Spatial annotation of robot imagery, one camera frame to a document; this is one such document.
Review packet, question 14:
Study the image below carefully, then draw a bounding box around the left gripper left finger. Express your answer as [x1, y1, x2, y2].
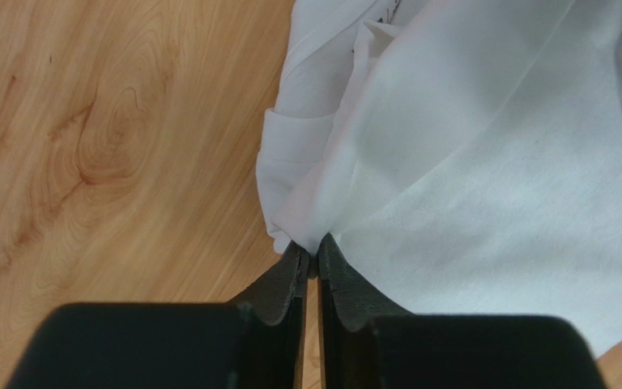
[7, 245, 309, 388]

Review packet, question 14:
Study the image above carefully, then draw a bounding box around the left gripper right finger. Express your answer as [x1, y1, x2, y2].
[317, 236, 605, 388]

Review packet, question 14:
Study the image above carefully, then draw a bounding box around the white printed t-shirt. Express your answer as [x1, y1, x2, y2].
[256, 1, 622, 355]

